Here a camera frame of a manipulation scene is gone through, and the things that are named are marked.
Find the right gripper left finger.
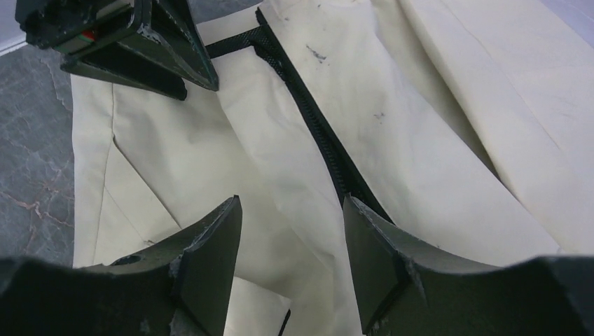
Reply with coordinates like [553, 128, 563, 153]
[1, 196, 242, 335]

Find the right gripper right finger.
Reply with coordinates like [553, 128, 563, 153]
[343, 197, 593, 335]

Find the cream zip-up jacket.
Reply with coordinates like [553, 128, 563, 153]
[71, 1, 593, 335]

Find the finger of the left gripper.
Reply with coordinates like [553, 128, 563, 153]
[60, 45, 187, 100]
[118, 1, 219, 91]

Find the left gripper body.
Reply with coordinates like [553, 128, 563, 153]
[15, 1, 135, 54]

